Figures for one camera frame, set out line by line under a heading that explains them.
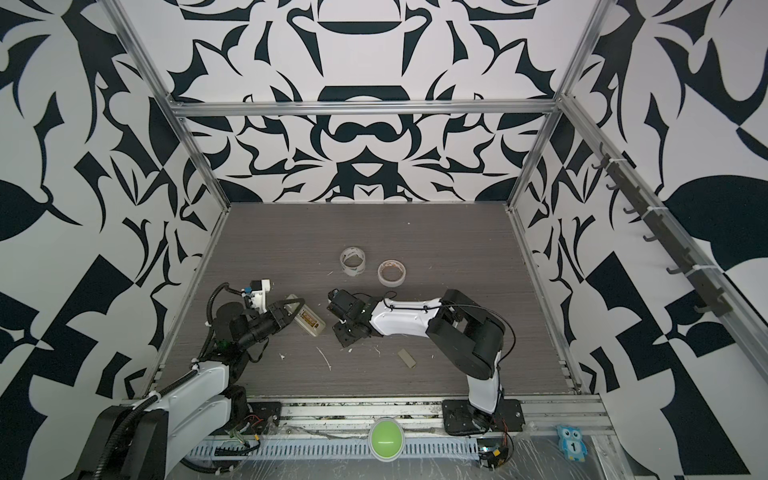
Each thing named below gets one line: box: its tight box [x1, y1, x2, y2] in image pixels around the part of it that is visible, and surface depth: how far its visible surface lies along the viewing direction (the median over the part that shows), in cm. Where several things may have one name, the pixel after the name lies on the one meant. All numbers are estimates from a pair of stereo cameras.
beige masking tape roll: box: [377, 259, 407, 288], surface depth 101 cm
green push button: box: [368, 417, 405, 463], surface depth 71 cm
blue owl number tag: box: [557, 425, 588, 462], surface depth 71 cm
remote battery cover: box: [397, 348, 417, 369], surface depth 85 cm
